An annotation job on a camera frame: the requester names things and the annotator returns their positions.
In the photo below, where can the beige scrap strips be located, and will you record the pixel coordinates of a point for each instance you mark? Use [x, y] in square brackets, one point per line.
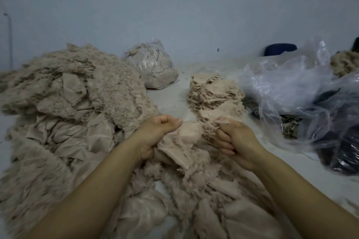
[202, 202]

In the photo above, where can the blue chair back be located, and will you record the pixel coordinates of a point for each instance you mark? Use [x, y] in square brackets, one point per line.
[280, 49]

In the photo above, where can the person's right forearm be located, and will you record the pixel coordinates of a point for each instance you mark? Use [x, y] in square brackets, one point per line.
[308, 199]

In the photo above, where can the person's left hand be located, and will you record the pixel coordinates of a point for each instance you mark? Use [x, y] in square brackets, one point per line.
[151, 135]

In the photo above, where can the large pile beige fabric scraps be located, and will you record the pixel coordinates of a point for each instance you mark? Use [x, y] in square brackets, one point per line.
[67, 118]

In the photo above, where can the large clear plastic bag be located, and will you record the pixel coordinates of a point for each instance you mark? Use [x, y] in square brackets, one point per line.
[294, 87]

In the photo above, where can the person's right hand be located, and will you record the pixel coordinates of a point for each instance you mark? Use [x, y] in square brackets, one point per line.
[240, 143]

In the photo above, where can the stack of sorted beige pieces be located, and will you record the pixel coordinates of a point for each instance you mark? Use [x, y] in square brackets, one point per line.
[194, 97]

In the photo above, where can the black handbag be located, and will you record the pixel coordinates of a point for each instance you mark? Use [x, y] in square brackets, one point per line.
[355, 45]

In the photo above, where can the clear bag of beige scraps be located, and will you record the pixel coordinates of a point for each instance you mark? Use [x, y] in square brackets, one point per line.
[150, 63]

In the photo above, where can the beige fur pile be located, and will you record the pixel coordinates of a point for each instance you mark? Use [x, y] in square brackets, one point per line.
[343, 63]

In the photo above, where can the person's left forearm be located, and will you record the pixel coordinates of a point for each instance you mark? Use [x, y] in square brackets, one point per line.
[81, 202]

